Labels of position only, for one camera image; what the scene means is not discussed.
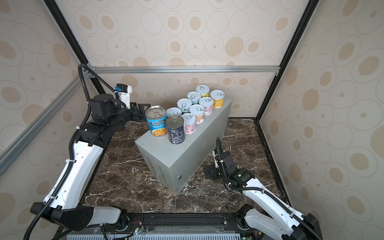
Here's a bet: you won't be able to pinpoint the blue label dark can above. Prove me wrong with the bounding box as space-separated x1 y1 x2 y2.
145 106 167 137

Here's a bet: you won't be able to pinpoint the green label can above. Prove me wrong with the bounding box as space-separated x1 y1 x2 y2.
166 107 182 118

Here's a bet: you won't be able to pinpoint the teal brown label can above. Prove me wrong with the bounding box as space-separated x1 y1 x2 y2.
177 99 193 113

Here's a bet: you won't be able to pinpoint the purple white label can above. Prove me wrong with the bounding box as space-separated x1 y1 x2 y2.
181 113 197 135

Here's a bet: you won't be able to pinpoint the light blue bear can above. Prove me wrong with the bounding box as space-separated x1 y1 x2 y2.
187 92 202 105

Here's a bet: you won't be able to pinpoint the orange white label can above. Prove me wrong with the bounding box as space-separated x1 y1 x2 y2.
189 104 205 124

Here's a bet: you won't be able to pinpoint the pink label can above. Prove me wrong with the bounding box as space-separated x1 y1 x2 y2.
199 97 214 116

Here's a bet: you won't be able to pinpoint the yellow fruit label can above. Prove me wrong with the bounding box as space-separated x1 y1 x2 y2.
196 85 210 97

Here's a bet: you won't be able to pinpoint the yellow orange label can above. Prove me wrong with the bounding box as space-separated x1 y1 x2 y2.
210 90 225 109

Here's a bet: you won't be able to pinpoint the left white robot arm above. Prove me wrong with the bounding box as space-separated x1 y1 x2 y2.
24 64 150 240

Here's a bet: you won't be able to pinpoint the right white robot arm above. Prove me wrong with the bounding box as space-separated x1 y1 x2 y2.
204 138 323 240

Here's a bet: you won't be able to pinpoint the grey metal cabinet box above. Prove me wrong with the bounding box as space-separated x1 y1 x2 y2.
135 97 233 194

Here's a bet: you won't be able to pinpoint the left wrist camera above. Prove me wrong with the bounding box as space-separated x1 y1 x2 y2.
116 84 133 109

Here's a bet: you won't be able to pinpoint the silver horizontal back rail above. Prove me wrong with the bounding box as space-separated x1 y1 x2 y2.
92 65 280 74

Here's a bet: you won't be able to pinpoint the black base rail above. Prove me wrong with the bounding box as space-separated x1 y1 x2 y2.
53 211 313 240

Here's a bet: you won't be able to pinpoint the black corner frame post left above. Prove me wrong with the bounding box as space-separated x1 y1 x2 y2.
44 0 115 94

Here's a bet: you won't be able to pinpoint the black corner frame post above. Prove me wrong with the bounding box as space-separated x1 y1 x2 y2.
255 0 320 124
44 0 115 94

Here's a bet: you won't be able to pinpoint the silver left side rail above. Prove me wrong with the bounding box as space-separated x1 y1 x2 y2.
1 77 87 176

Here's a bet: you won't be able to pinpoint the black corner frame post right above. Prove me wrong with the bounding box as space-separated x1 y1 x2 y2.
255 0 320 124

